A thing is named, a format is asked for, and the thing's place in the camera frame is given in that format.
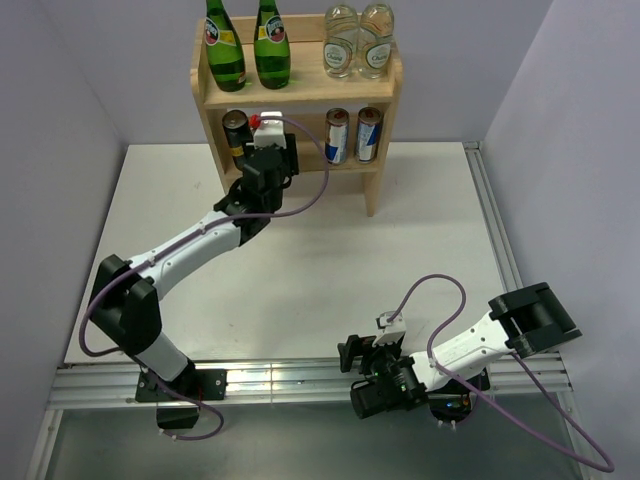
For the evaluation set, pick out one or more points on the wooden shelf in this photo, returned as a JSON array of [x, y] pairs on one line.
[[308, 96]]

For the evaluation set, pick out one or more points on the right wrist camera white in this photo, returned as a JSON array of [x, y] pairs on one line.
[[390, 329]]

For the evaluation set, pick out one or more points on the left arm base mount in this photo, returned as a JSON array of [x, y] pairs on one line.
[[179, 403]]

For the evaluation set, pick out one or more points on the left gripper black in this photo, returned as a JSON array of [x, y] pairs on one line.
[[288, 157]]

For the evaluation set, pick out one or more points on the aluminium rail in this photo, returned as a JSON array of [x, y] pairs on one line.
[[114, 385], [505, 260]]

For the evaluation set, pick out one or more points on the aluminium rail front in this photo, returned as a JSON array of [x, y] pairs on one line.
[[114, 385]]

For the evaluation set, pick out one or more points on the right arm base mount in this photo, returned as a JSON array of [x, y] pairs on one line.
[[453, 402]]

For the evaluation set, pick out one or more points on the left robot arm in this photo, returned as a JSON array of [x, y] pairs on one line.
[[126, 295]]

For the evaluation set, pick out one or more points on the blue silver energy can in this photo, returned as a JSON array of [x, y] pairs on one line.
[[336, 135]]

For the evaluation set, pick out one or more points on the aluminium rail right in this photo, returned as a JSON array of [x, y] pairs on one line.
[[505, 260]]

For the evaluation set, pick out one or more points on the blue silver can red top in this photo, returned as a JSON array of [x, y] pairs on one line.
[[370, 121]]

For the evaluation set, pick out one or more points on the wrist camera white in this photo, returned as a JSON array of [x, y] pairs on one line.
[[390, 329], [268, 130]]

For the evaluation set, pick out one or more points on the clear glass bottle right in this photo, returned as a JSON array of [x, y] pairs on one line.
[[376, 29]]

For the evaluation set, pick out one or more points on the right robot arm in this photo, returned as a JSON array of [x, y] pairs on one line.
[[424, 296]]

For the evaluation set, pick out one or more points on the clear glass bottle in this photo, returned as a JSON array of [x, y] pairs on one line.
[[376, 29], [341, 24]]

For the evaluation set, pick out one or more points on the green glass bottle front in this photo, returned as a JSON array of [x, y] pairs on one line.
[[224, 50]]

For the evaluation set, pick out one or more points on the green glass bottle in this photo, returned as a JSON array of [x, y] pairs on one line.
[[271, 47], [224, 50]]

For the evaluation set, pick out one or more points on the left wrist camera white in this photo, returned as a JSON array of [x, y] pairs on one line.
[[268, 130]]

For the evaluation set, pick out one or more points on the green glass bottle back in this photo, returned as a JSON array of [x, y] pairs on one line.
[[271, 47]]

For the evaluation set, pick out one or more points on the black can front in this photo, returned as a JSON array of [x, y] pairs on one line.
[[237, 130]]

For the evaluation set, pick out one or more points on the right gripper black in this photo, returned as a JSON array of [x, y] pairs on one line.
[[355, 345]]

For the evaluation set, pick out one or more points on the clear glass bottle left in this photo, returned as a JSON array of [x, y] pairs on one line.
[[341, 24]]

